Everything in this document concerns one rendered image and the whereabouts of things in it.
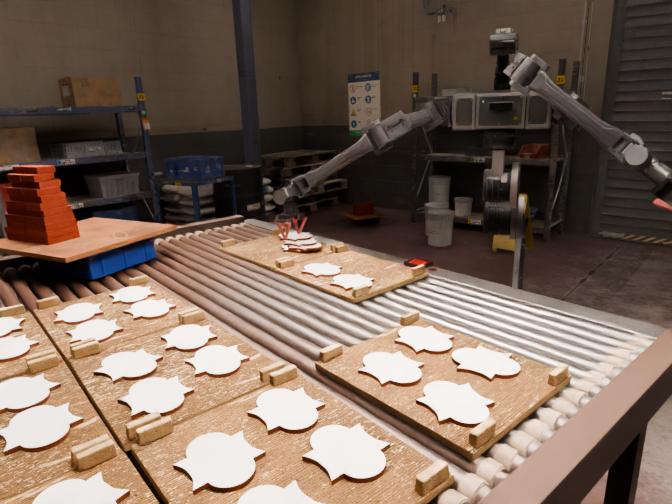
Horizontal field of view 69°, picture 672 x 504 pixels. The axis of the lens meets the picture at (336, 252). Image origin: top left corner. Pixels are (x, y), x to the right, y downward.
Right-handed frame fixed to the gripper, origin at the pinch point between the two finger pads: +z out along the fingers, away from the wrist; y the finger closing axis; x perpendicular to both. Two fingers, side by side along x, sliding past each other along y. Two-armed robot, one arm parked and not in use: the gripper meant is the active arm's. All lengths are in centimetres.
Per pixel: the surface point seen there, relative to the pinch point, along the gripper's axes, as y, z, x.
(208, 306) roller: 61, 7, 12
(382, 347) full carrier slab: 65, 4, 71
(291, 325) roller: 61, 7, 42
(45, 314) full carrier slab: 90, 6, -24
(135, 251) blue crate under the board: 43, 2, -44
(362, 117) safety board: -521, -38, -235
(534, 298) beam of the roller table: 13, 6, 97
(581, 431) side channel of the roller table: 80, 2, 114
